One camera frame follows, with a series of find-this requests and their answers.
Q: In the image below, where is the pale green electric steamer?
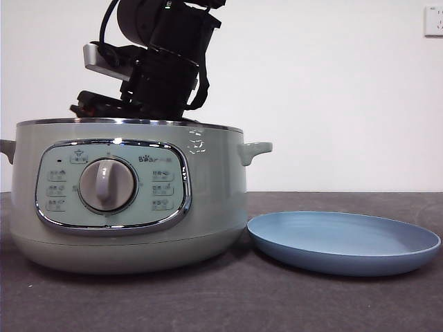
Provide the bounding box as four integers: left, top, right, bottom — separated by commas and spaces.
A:
0, 117, 273, 276

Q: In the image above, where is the blue round plate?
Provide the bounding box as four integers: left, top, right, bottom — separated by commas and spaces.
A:
246, 210, 442, 277

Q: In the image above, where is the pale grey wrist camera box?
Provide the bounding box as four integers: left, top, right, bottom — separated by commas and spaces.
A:
82, 41, 141, 79

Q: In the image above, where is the black camera cable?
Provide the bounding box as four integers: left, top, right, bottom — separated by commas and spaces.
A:
99, 0, 123, 66

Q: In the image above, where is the white wall socket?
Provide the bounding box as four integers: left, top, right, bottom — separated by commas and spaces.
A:
424, 6, 443, 37

